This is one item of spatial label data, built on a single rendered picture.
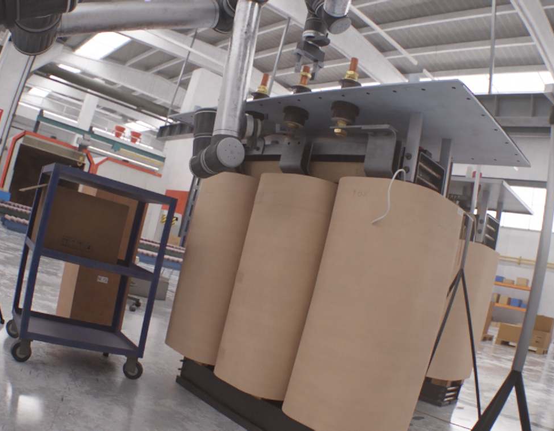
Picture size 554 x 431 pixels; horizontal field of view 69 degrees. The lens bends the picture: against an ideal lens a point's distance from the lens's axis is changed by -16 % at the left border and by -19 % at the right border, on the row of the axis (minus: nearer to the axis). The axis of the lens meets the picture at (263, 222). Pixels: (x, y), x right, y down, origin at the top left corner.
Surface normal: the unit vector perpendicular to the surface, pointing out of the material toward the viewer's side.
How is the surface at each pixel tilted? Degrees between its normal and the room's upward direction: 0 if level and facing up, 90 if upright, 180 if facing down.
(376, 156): 90
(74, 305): 90
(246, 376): 90
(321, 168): 90
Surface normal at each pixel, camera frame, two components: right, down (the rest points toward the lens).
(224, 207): -0.39, -0.16
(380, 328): -0.11, -0.11
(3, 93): 0.64, 0.10
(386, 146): -0.73, -0.22
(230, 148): 0.50, -0.07
